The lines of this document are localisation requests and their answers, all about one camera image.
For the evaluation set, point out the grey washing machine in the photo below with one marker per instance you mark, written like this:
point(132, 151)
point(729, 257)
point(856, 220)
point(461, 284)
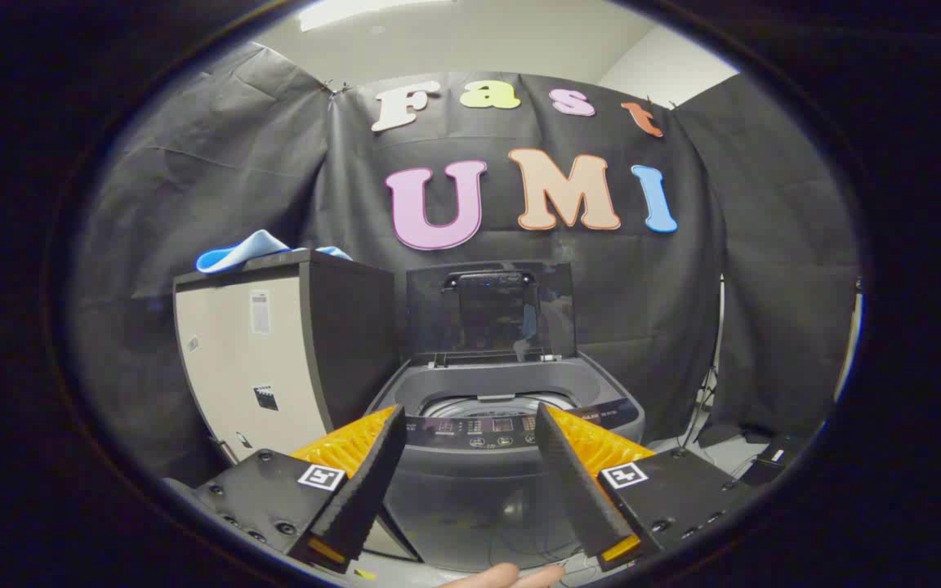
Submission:
point(470, 506)

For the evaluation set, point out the black box on floor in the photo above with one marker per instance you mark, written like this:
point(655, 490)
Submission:
point(777, 461)

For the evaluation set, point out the light blue shirt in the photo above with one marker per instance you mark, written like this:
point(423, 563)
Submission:
point(250, 247)

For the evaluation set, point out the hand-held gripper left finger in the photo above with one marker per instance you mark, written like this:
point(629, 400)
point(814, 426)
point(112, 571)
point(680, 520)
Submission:
point(364, 490)

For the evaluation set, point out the thin metal stand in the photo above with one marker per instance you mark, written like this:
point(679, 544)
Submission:
point(713, 384)

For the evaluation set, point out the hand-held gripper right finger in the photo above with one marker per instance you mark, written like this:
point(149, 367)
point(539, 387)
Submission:
point(573, 490)

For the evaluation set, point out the ceiling light panel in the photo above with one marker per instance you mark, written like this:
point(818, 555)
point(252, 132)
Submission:
point(340, 12)

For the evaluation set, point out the grey and black cabinet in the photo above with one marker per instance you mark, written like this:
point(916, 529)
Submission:
point(234, 367)

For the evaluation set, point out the black backdrop cloth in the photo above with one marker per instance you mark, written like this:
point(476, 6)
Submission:
point(626, 302)

